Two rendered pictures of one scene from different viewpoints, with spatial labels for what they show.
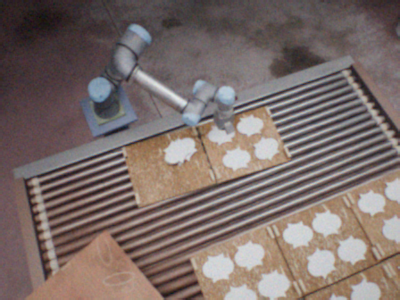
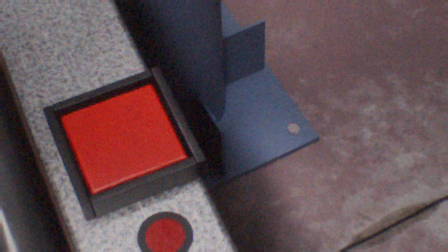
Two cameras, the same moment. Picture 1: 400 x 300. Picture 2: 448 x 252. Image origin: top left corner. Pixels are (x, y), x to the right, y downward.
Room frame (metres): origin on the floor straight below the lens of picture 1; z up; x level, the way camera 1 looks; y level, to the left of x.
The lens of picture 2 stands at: (1.22, -0.44, 1.36)
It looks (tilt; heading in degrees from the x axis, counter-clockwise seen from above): 56 degrees down; 91
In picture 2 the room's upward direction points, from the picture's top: 3 degrees counter-clockwise
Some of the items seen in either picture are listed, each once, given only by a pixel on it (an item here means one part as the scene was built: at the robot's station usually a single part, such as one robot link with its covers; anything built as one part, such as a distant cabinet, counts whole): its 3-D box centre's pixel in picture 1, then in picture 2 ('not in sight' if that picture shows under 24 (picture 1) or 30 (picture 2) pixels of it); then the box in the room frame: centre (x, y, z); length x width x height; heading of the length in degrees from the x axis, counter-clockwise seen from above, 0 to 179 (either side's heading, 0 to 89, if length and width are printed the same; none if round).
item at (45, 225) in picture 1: (219, 162); not in sight; (0.79, -0.11, 0.90); 1.95 x 0.05 x 0.05; 112
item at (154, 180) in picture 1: (168, 165); not in sight; (0.75, 0.16, 0.93); 0.41 x 0.35 x 0.02; 109
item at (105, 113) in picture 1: (104, 103); not in sight; (1.13, 0.53, 0.94); 0.15 x 0.15 x 0.10
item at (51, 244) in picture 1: (226, 178); not in sight; (0.70, -0.15, 0.90); 1.95 x 0.05 x 0.05; 112
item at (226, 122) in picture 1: (225, 120); not in sight; (0.91, -0.14, 1.13); 0.12 x 0.09 x 0.16; 29
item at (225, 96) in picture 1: (225, 98); not in sight; (0.93, -0.12, 1.29); 0.09 x 0.08 x 0.11; 64
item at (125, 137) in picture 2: not in sight; (124, 142); (1.16, -0.15, 0.92); 0.06 x 0.06 x 0.01; 22
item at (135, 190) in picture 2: not in sight; (124, 140); (1.16, -0.15, 0.92); 0.08 x 0.08 x 0.02; 22
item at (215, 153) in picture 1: (243, 143); not in sight; (0.89, -0.24, 0.93); 0.41 x 0.35 x 0.02; 109
